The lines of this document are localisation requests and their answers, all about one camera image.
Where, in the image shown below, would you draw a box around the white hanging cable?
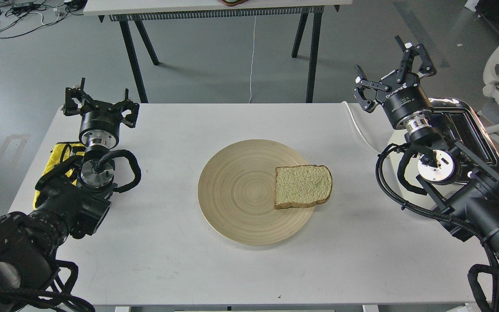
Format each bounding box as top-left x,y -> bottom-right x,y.
249,15 -> 257,104

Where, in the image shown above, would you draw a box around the white toaster power cable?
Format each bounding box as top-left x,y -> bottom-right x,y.
341,101 -> 389,158

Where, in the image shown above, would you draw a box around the floor cables and power strips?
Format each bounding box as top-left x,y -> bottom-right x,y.
0,0 -> 86,46

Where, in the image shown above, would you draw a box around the round bamboo plate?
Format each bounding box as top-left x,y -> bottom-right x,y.
198,140 -> 314,246

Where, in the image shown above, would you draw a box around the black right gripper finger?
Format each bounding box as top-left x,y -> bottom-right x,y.
353,65 -> 391,114
395,36 -> 437,83

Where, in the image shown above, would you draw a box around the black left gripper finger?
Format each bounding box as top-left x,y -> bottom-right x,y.
62,78 -> 96,116
110,88 -> 140,128

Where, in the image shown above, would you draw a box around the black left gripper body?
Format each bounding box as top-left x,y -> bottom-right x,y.
79,101 -> 123,147

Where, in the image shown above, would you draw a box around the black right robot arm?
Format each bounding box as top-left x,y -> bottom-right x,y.
353,36 -> 499,312

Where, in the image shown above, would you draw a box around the cream white toaster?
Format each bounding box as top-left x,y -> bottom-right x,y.
387,97 -> 499,204

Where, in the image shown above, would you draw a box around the background table with black legs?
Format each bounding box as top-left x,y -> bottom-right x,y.
82,0 -> 352,103

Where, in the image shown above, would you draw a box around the brown object on background table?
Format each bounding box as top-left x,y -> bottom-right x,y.
219,0 -> 247,7

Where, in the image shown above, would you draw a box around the slice of bread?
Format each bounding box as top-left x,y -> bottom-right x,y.
274,165 -> 333,209

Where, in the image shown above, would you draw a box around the yellow cloth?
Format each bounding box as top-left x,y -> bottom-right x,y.
33,142 -> 86,210

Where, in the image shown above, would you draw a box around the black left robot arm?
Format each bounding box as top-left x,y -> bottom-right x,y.
0,84 -> 141,312

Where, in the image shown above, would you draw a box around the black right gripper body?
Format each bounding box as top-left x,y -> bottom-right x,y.
379,71 -> 432,130

